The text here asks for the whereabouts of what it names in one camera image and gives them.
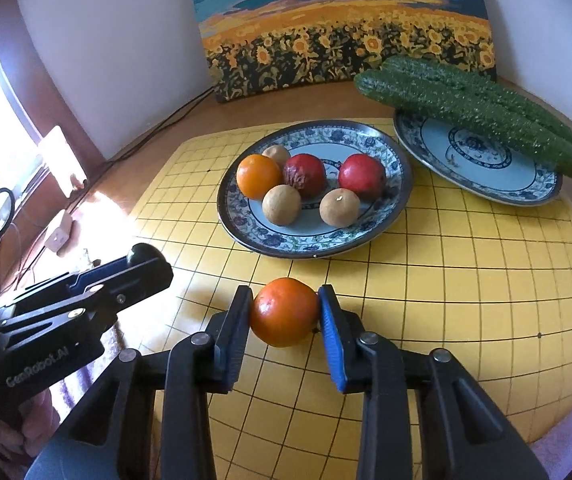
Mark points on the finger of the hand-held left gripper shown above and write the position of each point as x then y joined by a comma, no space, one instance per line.
90,277
135,280

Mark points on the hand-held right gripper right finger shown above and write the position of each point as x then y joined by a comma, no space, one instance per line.
333,345

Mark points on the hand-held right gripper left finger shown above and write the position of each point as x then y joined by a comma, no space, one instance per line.
236,340

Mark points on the deep orange fruit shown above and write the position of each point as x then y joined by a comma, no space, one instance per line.
285,312

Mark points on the blue floral patterned plate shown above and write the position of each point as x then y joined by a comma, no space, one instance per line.
291,237

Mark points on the brown longan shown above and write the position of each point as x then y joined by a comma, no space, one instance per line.
277,154
338,207
281,205

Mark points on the pale orange fruit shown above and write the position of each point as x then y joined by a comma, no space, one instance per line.
259,176

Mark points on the red apple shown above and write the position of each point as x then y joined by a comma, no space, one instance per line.
362,176

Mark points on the wrinkled dark red date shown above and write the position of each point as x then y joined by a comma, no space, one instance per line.
306,175

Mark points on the white rectangular box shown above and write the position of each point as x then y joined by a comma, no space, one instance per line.
63,160

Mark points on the yellow grid game board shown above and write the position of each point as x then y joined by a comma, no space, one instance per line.
466,270

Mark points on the blue white rimmed plate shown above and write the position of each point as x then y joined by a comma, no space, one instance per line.
491,175

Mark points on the sunflower field painting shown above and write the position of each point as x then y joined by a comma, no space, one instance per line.
341,10

